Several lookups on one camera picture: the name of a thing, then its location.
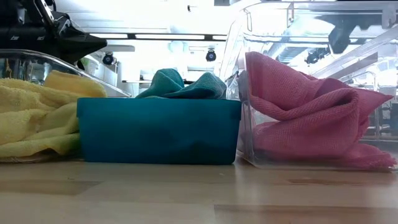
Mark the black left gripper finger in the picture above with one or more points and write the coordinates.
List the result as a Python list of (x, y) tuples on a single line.
[(82, 45)]

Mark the yellow microfiber towel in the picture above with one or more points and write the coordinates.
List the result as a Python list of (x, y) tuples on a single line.
[(74, 84), (28, 124)]

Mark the blue plastic basket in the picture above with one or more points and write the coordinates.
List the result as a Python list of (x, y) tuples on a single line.
[(158, 130)]

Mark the clear plastic bin with label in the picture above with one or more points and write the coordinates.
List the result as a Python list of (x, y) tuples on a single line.
[(264, 37)]

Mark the pink microfiber towel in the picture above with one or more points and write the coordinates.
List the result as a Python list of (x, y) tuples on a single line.
[(311, 124)]

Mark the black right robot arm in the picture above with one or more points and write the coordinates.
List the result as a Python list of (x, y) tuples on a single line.
[(339, 39)]

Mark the ceiling light strip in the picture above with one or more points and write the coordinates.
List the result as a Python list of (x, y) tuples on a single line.
[(169, 36), (219, 37), (109, 35)]

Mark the white cabinet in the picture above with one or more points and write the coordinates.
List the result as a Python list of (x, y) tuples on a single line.
[(102, 74)]

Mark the black round ceiling camera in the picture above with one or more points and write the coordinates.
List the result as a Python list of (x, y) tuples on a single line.
[(108, 58), (311, 57), (211, 55)]

